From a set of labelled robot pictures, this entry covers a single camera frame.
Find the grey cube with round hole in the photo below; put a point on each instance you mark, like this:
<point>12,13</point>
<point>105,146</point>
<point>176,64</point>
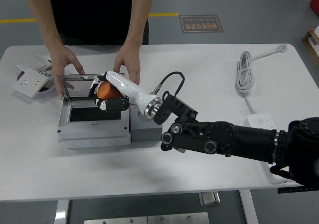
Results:
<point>145,134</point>

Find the purple oval tray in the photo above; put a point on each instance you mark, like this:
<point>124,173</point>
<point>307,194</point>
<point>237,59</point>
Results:
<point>47,92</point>

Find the orange cylinder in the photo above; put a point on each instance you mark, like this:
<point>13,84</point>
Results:
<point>107,90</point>

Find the grey electrical box clear lid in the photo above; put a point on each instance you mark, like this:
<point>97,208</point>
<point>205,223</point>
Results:
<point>94,134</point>

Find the person's left forearm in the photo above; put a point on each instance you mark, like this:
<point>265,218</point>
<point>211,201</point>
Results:
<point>139,15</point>

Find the black table control panel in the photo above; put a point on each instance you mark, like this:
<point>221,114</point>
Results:
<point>296,189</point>

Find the person's right forearm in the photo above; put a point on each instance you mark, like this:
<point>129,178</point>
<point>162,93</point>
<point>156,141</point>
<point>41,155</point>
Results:
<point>42,17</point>

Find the white wall socket panel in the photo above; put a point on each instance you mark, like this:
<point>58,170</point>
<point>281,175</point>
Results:
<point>30,83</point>

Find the grey metal base plate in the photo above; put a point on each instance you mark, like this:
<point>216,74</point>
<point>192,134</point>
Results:
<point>149,219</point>

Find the person's right hand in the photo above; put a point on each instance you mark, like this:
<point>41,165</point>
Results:
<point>61,59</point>

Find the red box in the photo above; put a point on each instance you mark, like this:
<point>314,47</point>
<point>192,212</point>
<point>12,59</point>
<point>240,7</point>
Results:
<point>315,1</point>

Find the wooden crate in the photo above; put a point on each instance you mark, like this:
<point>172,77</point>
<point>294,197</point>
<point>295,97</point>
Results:
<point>309,49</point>

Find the person's left hand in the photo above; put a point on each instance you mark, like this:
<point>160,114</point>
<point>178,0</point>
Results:
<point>129,57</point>

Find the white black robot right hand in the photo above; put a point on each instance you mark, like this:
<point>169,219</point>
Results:
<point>124,84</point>

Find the person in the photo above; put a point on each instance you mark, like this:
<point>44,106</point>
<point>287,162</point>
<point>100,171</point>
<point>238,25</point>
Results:
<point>99,15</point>

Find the white multi-hole socket panel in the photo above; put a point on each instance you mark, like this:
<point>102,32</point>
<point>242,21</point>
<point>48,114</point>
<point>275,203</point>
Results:
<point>46,73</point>

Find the white wall switch panel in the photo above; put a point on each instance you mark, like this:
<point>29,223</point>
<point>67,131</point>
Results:
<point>37,62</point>

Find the brown floor sign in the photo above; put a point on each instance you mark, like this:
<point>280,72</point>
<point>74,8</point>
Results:
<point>202,23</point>

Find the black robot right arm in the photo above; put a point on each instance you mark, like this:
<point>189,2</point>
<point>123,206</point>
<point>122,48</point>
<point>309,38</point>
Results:
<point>224,137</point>

